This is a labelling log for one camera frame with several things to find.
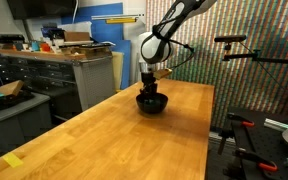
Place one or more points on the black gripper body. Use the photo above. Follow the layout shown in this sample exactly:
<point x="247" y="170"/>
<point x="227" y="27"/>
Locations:
<point x="149" y="80"/>

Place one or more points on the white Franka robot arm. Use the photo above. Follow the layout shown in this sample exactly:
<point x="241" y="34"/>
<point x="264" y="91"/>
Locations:
<point x="157" y="48"/>

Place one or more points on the black bowl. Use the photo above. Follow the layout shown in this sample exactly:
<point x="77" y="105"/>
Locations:
<point x="154" y="104"/>

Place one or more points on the cream foam board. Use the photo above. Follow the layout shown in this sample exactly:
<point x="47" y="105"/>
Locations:
<point x="117" y="71"/>

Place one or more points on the blue foam board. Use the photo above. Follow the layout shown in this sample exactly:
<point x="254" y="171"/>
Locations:
<point x="112" y="33"/>

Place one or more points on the yellow spirit level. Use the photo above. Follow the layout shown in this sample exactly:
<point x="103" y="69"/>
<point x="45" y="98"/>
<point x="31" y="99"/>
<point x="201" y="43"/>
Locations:
<point x="120" y="20"/>

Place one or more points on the flat brown cardboard box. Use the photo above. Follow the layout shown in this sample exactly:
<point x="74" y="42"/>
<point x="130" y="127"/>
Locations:
<point x="76" y="36"/>

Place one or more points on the grey drawer cabinet workbench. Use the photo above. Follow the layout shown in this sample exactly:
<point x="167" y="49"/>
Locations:
<point x="54" y="75"/>

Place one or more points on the multicoloured striped backdrop panel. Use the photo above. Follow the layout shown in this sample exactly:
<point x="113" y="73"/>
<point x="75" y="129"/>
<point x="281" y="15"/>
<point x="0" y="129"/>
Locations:
<point x="250" y="83"/>

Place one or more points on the orange container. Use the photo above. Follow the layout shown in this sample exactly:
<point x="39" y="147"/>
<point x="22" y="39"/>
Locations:
<point x="45" y="47"/>

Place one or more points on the teal cup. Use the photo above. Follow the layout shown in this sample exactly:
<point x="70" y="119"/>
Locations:
<point x="35" y="45"/>

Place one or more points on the black perforated mounting platform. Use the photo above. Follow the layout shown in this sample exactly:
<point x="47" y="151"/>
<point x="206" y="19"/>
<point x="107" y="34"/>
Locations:
<point x="270" y="143"/>

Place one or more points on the grey plastic storage bin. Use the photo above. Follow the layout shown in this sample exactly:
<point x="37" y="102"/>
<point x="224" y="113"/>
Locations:
<point x="15" y="121"/>

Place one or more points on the small brown cardboard box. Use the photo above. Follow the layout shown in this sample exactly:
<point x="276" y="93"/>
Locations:
<point x="11" y="88"/>

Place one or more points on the black sensor bar device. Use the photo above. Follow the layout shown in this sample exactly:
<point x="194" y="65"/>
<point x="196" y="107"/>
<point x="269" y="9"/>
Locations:
<point x="8" y="38"/>

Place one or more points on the yellow tape piece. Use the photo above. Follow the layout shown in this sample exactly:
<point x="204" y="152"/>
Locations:
<point x="12" y="160"/>

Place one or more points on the tan wrist camera box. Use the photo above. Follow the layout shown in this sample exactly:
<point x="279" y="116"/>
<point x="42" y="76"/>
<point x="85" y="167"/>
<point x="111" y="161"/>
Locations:
<point x="163" y="73"/>

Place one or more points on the white wall rail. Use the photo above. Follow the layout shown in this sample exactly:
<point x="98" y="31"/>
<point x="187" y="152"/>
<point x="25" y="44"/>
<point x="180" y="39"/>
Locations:
<point x="117" y="16"/>

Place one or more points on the black exterior camera bar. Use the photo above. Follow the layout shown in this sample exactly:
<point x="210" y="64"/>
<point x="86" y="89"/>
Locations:
<point x="230" y="38"/>

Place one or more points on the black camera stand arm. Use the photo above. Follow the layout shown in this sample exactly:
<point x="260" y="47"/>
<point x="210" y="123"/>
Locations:
<point x="267" y="59"/>

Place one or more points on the silver aluminium rail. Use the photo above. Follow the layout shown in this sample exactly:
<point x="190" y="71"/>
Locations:
<point x="276" y="124"/>

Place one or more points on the black wall monitor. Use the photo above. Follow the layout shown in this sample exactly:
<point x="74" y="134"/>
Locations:
<point x="40" y="8"/>

